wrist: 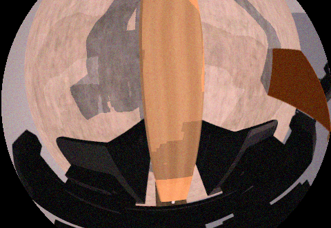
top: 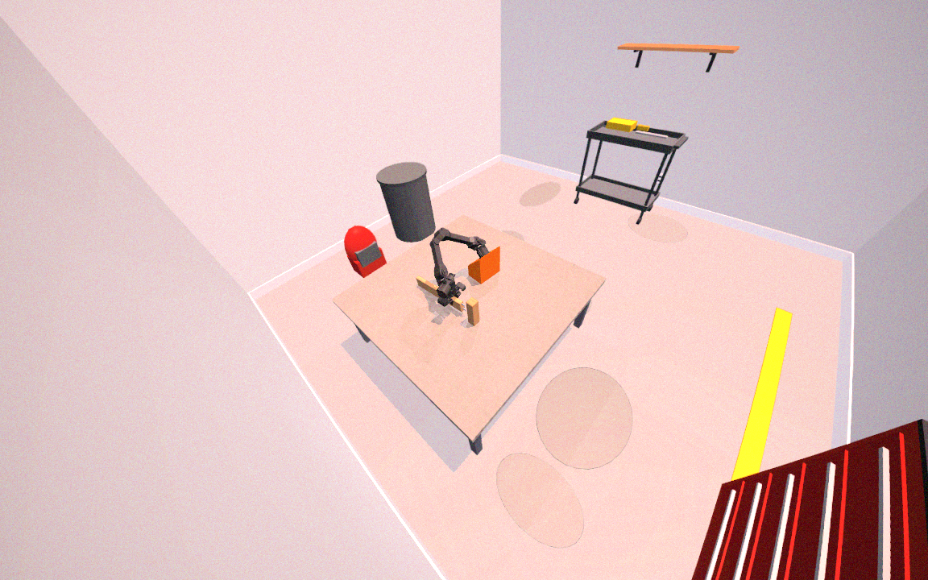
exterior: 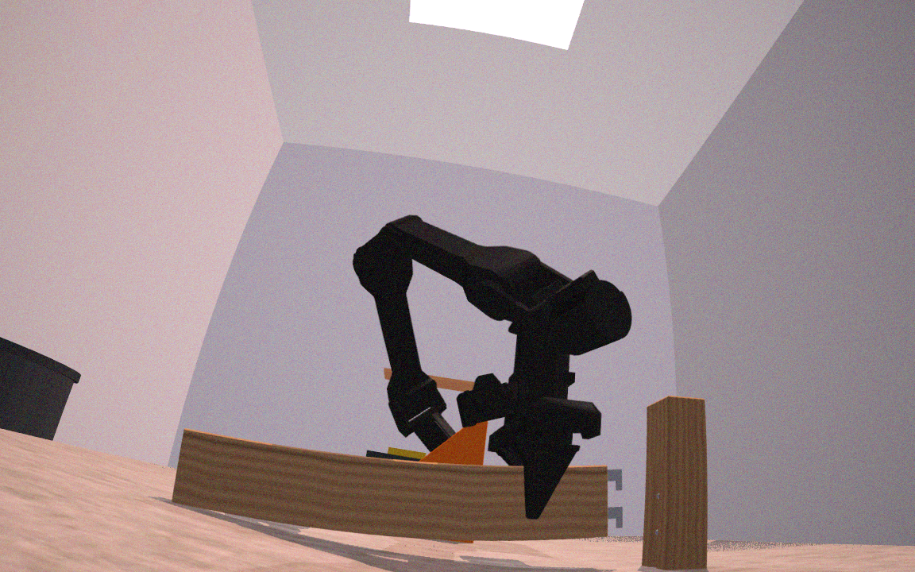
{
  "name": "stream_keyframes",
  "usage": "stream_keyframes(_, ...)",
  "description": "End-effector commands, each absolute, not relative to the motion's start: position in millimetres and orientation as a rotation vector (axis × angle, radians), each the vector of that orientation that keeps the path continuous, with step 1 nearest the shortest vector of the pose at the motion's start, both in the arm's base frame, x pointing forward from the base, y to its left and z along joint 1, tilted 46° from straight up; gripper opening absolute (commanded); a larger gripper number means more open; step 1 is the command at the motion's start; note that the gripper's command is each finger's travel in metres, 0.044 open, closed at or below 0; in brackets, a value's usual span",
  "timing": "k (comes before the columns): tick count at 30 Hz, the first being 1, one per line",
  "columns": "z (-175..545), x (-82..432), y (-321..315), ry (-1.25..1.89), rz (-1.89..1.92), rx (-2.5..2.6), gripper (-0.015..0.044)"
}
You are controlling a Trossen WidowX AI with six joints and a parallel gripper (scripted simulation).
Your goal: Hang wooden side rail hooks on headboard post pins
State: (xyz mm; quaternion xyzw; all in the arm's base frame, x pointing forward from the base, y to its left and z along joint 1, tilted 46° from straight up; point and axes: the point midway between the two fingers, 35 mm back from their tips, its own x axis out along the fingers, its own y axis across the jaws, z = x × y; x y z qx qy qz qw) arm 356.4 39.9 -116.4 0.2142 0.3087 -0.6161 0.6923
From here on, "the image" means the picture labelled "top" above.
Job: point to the brown wooden post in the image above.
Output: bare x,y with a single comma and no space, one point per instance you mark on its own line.
472,307

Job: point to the brown wooden rail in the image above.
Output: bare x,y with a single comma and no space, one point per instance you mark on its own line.
425,284

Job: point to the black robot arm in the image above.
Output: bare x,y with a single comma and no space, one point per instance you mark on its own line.
440,269

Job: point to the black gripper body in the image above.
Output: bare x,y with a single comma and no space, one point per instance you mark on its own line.
453,292

